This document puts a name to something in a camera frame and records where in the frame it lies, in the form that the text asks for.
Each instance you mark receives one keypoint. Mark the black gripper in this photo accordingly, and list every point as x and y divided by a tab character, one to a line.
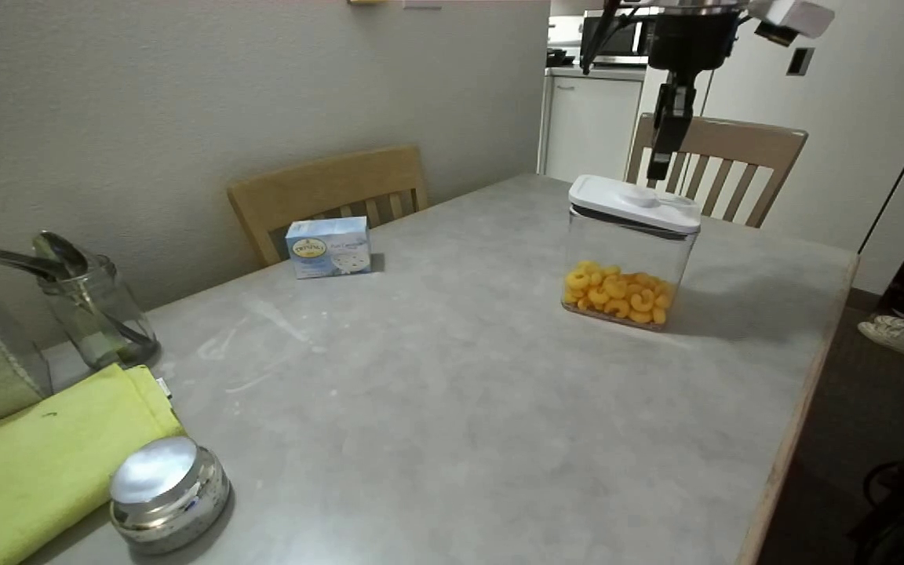
693	42

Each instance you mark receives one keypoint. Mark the white container lid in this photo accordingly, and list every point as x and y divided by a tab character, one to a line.
635	205

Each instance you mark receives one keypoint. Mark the clear plastic container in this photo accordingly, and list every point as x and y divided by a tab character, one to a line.
619	252

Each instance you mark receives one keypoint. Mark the wooden chair with slatted backrest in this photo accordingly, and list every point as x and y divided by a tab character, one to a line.
746	141

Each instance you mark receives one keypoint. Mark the white cabinet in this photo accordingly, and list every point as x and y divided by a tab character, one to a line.
587	128

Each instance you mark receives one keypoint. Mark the wooden chair with solid backrest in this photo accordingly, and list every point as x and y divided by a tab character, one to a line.
316	189

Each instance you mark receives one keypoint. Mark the small blue cardboard box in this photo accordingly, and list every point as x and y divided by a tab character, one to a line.
327	249

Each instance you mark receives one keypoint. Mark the green cloth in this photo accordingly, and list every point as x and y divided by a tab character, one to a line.
46	459

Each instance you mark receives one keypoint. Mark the black wall outlet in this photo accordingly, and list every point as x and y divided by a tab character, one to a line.
800	61

